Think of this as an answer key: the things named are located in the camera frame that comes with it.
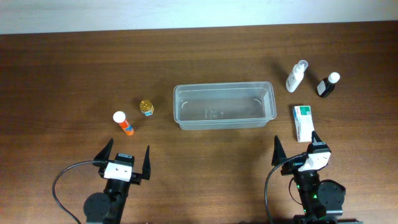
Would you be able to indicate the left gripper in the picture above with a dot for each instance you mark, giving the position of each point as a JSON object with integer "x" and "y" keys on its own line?
{"x": 135, "y": 177}

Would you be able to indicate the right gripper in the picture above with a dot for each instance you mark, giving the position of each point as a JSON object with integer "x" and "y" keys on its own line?
{"x": 278, "y": 155}

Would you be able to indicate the white green medicine box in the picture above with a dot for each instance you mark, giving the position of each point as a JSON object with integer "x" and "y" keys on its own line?
{"x": 303, "y": 123}

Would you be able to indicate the orange tablet tube white cap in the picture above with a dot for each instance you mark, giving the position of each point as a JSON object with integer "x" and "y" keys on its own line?
{"x": 120, "y": 118}

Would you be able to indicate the small gold-lid jar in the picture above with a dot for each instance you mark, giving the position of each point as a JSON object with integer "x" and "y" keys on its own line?
{"x": 146, "y": 107}

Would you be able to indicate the dark bottle white cap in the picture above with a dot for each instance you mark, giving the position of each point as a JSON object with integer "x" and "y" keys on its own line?
{"x": 327, "y": 85}

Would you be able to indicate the white spray bottle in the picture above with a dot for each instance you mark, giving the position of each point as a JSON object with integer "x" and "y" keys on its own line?
{"x": 296, "y": 75}

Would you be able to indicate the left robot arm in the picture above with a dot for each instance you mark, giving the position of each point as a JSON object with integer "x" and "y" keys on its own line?
{"x": 108, "y": 206}

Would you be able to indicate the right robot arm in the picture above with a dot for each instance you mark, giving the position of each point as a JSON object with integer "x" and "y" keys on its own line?
{"x": 321, "y": 201}

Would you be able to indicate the clear plastic container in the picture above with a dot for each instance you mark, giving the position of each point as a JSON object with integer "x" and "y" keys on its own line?
{"x": 224, "y": 105}

